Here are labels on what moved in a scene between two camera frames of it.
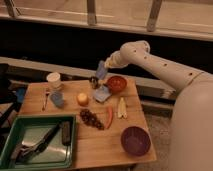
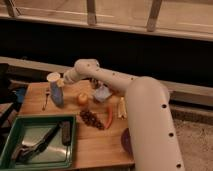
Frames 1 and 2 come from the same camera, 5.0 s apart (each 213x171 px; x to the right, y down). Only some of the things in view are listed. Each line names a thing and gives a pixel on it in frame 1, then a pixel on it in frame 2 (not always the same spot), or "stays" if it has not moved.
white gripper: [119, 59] to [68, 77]
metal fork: [46, 98] stays
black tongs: [27, 151] stays
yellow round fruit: [83, 99] stays
